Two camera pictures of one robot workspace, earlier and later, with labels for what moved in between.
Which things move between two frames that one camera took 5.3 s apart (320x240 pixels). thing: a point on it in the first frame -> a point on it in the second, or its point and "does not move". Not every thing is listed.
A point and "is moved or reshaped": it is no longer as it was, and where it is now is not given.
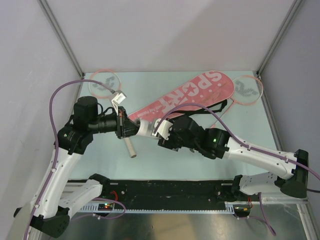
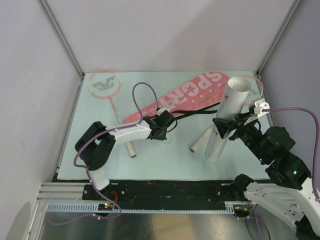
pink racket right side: [247, 90] does not move
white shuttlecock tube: [146, 128] is moved or reshaped
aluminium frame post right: [294, 10] does not move
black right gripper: [169, 144] -> [238, 122]
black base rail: [168, 194] does not move
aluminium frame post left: [61, 37] does not move
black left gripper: [125, 127] -> [162, 137]
